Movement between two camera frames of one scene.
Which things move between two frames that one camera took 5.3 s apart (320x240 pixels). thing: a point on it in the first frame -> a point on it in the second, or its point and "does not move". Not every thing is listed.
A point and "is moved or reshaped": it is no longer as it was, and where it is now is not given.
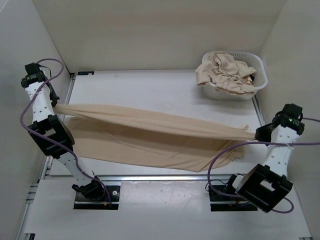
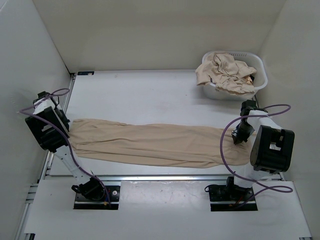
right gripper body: [264, 133] -> [242, 131]
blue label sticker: [91, 73] does not move
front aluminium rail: [163, 177] does not move
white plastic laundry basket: [251, 59] does not move
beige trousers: [116, 137] is moved or reshaped
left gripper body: [53, 96] -> [62, 115]
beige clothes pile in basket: [228, 75] does not move
